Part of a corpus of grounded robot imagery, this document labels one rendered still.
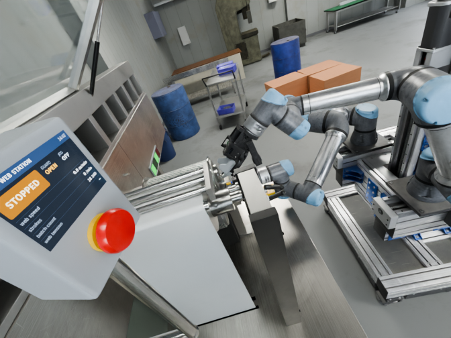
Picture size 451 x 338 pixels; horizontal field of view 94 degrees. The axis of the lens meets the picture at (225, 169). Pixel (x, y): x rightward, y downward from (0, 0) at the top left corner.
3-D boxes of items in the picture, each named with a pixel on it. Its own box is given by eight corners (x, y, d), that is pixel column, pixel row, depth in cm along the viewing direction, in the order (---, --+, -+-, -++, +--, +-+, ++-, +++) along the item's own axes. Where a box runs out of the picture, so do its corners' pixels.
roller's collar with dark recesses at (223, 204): (237, 214, 56) (230, 198, 52) (215, 221, 56) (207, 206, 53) (232, 198, 61) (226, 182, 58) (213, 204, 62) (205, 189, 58)
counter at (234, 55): (183, 92, 696) (174, 70, 655) (243, 72, 672) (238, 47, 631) (181, 98, 641) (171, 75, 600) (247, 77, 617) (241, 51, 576)
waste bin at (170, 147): (181, 147, 390) (169, 122, 360) (180, 158, 358) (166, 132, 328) (159, 154, 394) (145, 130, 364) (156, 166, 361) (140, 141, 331)
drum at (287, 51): (306, 79, 470) (303, 35, 419) (280, 88, 475) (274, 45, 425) (296, 74, 517) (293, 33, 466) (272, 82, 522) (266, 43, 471)
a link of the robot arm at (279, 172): (296, 179, 93) (294, 163, 88) (272, 186, 94) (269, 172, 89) (288, 169, 100) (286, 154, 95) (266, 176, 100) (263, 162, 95)
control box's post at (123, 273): (198, 337, 28) (105, 259, 16) (186, 341, 28) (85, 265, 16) (197, 323, 29) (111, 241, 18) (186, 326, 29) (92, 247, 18)
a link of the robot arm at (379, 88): (425, 53, 70) (275, 91, 85) (447, 61, 61) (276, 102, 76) (417, 87, 76) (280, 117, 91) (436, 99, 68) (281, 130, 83)
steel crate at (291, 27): (297, 41, 787) (295, 17, 743) (309, 45, 698) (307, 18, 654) (273, 49, 797) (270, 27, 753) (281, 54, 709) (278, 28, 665)
